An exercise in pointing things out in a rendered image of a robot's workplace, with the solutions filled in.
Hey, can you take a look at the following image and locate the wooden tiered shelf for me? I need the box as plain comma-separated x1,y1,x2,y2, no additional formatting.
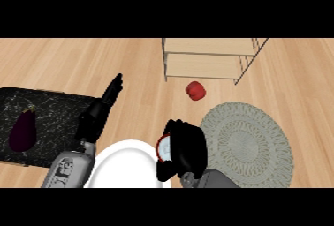
161,38,271,86

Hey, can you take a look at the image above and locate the round grey woven placemat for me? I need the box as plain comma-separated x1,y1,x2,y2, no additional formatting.
198,101,296,189

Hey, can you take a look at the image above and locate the white plate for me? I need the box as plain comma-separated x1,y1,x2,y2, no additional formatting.
83,139,173,189

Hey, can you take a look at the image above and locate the black marble cutting board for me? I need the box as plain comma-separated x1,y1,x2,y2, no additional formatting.
0,87,102,169

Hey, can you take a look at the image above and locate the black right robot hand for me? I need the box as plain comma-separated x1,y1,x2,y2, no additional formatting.
155,118,208,183

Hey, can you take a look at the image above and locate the red can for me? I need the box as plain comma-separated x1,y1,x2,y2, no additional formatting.
155,133,173,163

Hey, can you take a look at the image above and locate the purple eggplant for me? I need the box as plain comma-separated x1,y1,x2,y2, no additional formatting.
7,106,39,153

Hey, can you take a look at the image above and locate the red bell pepper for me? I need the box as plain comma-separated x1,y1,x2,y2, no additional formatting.
183,80,207,102

